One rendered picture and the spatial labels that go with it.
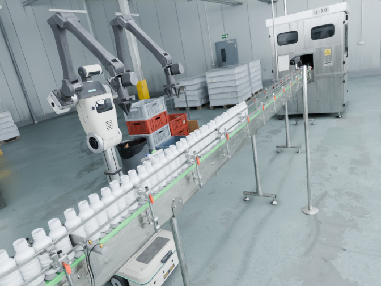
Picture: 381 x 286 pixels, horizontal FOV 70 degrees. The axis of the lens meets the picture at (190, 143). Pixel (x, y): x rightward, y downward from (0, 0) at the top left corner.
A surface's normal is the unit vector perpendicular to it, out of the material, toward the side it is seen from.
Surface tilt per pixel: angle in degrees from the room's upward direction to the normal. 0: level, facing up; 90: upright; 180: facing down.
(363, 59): 90
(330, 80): 90
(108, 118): 90
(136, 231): 90
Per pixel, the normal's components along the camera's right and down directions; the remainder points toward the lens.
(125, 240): 0.85, 0.01
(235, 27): -0.50, 0.34
